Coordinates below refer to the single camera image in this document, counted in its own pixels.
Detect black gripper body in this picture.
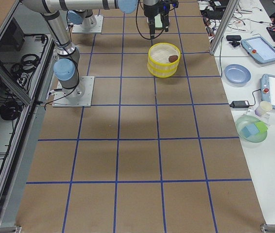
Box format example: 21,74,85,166
143,0,159,18

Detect brown steamed bun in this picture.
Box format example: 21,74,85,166
168,55,178,63

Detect yellow bamboo steamer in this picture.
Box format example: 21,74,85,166
147,63,178,78
148,43,181,68

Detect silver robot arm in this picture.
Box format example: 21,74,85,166
22,0,139,98
68,10,97,30

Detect light green plate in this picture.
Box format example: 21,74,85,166
155,14,164,30

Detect black webcam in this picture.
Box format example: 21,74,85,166
226,35,241,48

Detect blue plate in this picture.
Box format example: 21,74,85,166
224,64,251,86

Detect far blue teach pendant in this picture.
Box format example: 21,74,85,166
241,36,275,64

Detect black power adapter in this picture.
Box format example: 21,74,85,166
229,100,250,108

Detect paper cup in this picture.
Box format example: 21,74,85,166
255,101,273,117

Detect blue sponge block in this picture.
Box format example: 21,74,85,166
241,124,259,138

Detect clear green bowl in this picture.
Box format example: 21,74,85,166
236,115,268,143

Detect green sponge block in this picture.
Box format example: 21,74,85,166
254,121,268,133

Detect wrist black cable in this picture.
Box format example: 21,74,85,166
135,0,167,40

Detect aluminium frame post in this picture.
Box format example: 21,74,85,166
209,0,239,55

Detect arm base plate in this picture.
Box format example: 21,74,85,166
52,76,95,107
72,15,104,34

